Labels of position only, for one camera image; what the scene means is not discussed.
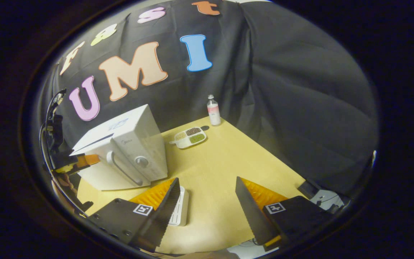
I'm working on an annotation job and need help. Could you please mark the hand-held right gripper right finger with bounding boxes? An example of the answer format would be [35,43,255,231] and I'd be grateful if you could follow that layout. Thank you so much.
[235,176,335,251]

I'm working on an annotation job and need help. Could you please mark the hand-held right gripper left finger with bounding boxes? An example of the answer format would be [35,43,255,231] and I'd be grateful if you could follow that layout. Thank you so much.
[88,177,180,252]

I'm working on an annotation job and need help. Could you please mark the white microwave oven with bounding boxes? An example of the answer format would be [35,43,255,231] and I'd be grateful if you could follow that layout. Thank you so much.
[70,104,169,191]

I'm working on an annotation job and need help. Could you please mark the white rectangular plate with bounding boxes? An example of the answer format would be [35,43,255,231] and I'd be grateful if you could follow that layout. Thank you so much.
[167,185,189,227]

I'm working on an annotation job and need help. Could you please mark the black box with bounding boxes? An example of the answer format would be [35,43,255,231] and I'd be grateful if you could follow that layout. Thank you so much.
[297,179,321,199]

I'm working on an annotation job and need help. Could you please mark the white divided dish of beans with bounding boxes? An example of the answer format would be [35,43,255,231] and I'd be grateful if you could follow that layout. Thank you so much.
[169,127,207,149]

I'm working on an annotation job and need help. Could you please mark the small bottle with pink label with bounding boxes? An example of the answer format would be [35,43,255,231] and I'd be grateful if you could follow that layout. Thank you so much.
[207,95,221,126]

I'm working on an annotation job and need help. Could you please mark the tangle of floor cables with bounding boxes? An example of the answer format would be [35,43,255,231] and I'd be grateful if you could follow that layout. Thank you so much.
[238,237,267,249]

